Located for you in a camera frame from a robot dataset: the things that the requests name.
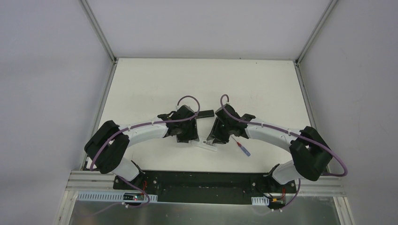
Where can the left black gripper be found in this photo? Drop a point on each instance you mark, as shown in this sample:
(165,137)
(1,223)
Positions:
(193,128)

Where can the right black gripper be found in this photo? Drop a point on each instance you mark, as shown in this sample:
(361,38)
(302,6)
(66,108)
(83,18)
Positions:
(216,130)

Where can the white remote control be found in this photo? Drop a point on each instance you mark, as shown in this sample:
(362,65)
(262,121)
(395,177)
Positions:
(203,143)

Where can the blue red screwdriver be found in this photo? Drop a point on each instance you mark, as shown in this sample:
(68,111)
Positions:
(246,152)

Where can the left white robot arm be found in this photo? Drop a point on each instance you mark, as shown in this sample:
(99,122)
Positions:
(106,148)

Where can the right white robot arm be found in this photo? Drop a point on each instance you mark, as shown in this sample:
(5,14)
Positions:
(307,148)

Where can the black remote control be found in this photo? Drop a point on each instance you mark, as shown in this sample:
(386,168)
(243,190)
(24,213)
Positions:
(205,114)

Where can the right controller board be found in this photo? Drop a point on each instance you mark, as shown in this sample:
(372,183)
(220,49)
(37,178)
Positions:
(267,202)

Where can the controller board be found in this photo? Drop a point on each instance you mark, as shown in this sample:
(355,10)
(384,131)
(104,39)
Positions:
(128,197)
(267,202)

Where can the left controller board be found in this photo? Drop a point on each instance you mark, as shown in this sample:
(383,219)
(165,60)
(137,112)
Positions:
(128,197)

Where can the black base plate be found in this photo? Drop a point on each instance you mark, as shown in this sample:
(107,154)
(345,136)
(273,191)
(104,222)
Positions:
(209,187)

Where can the aluminium frame rail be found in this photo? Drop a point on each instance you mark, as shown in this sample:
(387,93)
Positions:
(95,181)

